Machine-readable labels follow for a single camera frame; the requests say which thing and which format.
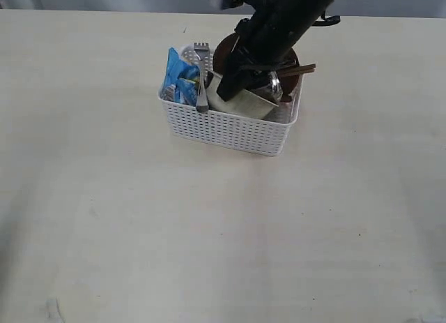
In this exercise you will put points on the white perforated plastic basket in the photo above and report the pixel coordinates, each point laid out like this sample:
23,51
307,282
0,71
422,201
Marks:
264,136

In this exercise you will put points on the silver metal fork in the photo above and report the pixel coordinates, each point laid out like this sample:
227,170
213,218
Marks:
202,50

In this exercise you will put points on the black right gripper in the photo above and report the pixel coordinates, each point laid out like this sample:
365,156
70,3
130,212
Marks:
262,46

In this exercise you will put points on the round brown wooden plate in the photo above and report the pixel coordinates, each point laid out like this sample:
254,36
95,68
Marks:
221,55

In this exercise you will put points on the brown wooden chopstick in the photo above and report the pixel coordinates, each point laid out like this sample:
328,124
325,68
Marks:
295,71
304,66

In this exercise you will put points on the white ceramic bowl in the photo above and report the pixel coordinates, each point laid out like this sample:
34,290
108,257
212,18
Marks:
245,103

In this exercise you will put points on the blue snack packet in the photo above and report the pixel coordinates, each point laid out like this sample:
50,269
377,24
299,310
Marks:
181,80

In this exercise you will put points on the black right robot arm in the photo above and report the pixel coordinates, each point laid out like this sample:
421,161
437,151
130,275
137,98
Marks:
306,13

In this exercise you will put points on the shiny steel cup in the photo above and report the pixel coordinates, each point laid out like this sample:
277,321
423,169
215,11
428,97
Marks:
272,90

